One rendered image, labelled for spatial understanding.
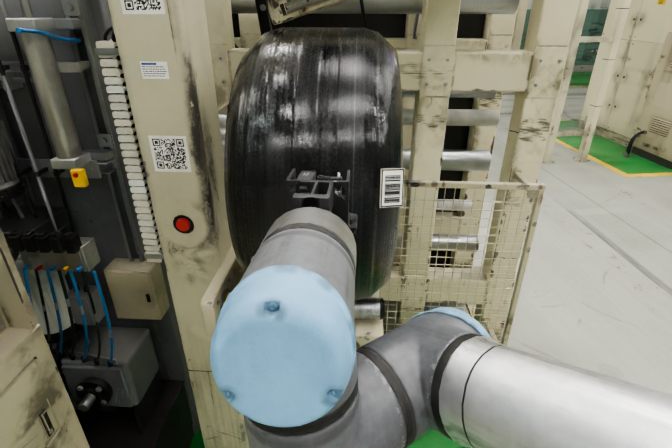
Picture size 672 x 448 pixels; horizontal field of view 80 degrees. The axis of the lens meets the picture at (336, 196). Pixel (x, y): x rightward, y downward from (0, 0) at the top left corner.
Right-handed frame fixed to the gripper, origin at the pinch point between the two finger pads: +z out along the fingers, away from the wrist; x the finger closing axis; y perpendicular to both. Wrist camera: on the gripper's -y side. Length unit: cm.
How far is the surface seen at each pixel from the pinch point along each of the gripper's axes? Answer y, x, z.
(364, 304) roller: -28.5, -6.4, 17.2
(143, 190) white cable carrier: -6.3, 40.6, 22.1
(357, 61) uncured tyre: 19.7, -3.9, 11.5
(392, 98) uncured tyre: 14.2, -9.5, 9.6
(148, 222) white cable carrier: -14.0, 41.1, 23.1
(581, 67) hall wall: 12, -544, 1022
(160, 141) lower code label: 4.6, 34.3, 19.7
